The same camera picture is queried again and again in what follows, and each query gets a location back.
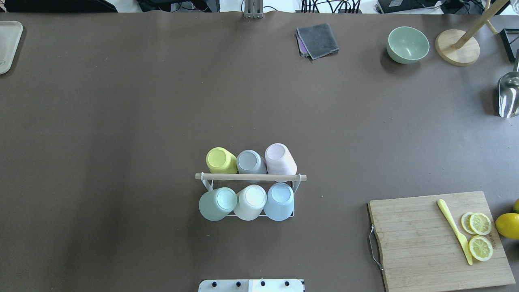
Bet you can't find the white wire cup holder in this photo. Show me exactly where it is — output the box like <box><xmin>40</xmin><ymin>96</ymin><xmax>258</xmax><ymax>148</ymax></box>
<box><xmin>196</xmin><ymin>173</ymin><xmax>307</xmax><ymax>218</ymax></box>

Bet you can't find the teal green plastic cup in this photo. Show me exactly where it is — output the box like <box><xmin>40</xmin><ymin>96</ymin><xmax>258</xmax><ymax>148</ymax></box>
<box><xmin>199</xmin><ymin>187</ymin><xmax>238</xmax><ymax>221</ymax></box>

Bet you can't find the metal scoop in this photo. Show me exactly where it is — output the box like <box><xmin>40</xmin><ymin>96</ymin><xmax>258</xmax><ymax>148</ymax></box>
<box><xmin>498</xmin><ymin>56</ymin><xmax>519</xmax><ymax>118</ymax></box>

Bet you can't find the wooden mug tree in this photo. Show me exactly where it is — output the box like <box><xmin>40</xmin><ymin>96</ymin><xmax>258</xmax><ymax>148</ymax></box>
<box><xmin>434</xmin><ymin>0</ymin><xmax>510</xmax><ymax>67</ymax></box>

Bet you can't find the grey folded cloth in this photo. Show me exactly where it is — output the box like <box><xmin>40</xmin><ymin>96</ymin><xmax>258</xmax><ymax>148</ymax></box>
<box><xmin>296</xmin><ymin>23</ymin><xmax>340</xmax><ymax>60</ymax></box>

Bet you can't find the wooden cutting board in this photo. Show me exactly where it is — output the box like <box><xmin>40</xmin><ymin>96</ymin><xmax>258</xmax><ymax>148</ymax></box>
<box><xmin>368</xmin><ymin>191</ymin><xmax>516</xmax><ymax>292</ymax></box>

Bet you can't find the yellow lemon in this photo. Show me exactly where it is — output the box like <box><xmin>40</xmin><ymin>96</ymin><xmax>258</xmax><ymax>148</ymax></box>
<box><xmin>495</xmin><ymin>213</ymin><xmax>519</xmax><ymax>240</ymax></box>
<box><xmin>512</xmin><ymin>200</ymin><xmax>519</xmax><ymax>214</ymax></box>

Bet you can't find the aluminium frame post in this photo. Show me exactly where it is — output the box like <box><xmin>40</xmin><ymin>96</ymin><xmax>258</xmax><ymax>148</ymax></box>
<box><xmin>243</xmin><ymin>0</ymin><xmax>264</xmax><ymax>19</ymax></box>

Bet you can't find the pink plastic cup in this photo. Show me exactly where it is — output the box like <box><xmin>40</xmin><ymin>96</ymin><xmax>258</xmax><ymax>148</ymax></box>
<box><xmin>265</xmin><ymin>143</ymin><xmax>297</xmax><ymax>175</ymax></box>

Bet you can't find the white plastic cup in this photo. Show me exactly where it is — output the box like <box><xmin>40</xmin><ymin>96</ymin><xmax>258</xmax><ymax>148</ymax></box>
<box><xmin>234</xmin><ymin>185</ymin><xmax>267</xmax><ymax>221</ymax></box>

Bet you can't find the white camera pole base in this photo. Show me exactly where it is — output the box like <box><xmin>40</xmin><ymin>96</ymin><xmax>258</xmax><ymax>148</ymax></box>
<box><xmin>198</xmin><ymin>279</ymin><xmax>306</xmax><ymax>292</ymax></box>

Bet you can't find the yellow plastic knife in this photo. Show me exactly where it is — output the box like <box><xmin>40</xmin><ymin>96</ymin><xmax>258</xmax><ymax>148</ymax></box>
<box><xmin>436</xmin><ymin>199</ymin><xmax>473</xmax><ymax>265</ymax></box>

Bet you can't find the grey plastic cup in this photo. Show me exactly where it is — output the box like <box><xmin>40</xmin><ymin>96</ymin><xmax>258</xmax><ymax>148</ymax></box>
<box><xmin>236</xmin><ymin>150</ymin><xmax>267</xmax><ymax>174</ymax></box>

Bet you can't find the beige tray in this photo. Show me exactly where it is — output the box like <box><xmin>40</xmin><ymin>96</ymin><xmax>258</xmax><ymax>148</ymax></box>
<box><xmin>0</xmin><ymin>21</ymin><xmax>24</xmax><ymax>75</ymax></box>

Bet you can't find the light blue plastic cup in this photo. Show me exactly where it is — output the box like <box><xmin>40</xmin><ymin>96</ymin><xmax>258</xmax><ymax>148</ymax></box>
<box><xmin>264</xmin><ymin>182</ymin><xmax>294</xmax><ymax>221</ymax></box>

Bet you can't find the green bowl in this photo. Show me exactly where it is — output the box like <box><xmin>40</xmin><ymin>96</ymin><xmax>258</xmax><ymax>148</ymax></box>
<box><xmin>387</xmin><ymin>26</ymin><xmax>430</xmax><ymax>64</ymax></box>

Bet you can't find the yellow plastic cup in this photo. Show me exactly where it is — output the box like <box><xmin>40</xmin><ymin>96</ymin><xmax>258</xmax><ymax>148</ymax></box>
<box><xmin>206</xmin><ymin>147</ymin><xmax>238</xmax><ymax>174</ymax></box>

